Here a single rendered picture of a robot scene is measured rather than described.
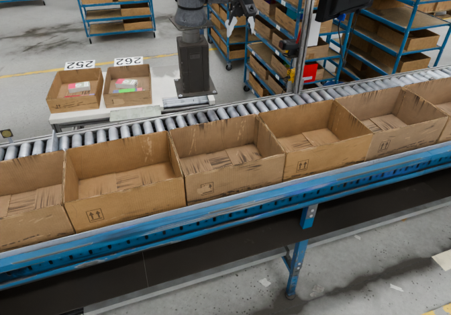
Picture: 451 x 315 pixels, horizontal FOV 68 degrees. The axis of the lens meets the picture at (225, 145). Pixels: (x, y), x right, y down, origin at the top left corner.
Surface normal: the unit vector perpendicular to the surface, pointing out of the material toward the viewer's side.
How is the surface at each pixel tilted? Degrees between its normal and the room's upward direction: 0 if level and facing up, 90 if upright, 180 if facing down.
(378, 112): 90
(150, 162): 90
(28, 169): 90
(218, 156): 0
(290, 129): 89
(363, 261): 0
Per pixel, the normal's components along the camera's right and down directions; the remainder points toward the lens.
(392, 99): 0.31, 0.59
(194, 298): 0.00, -0.78
